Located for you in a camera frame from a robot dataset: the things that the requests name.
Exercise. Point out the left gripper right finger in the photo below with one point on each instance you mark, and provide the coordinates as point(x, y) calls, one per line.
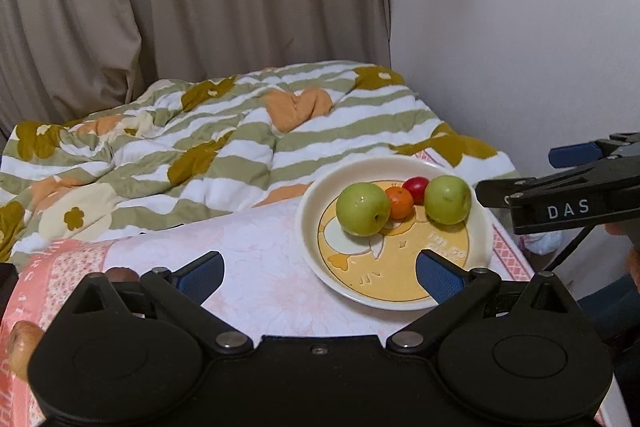
point(458, 294)

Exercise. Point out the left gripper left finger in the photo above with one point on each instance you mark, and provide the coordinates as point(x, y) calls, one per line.
point(177, 297)

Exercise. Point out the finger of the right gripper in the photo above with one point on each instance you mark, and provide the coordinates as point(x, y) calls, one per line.
point(504, 193)
point(615, 145)

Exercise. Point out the large green apple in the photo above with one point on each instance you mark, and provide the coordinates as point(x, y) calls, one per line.
point(447, 200)

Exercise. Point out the tiny mandarin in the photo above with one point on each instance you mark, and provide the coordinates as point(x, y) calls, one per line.
point(401, 202)

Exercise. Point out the small green apple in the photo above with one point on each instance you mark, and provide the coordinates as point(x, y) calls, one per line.
point(362, 209)

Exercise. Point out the yellow red apple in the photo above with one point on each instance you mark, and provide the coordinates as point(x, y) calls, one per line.
point(23, 340)

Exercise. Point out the brown kiwi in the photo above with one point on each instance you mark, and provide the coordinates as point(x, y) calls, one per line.
point(120, 274)

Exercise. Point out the person right hand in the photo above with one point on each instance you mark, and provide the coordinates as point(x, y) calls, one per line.
point(629, 228)

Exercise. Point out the pink floral tablecloth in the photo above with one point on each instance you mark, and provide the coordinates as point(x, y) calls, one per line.
point(319, 358)

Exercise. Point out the cream oval cartoon dish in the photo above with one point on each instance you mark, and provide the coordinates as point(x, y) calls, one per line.
point(379, 271)

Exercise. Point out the green striped floral blanket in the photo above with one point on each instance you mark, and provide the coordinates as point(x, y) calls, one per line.
point(187, 152)

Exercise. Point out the black box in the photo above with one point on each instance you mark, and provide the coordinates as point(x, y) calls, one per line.
point(8, 280)

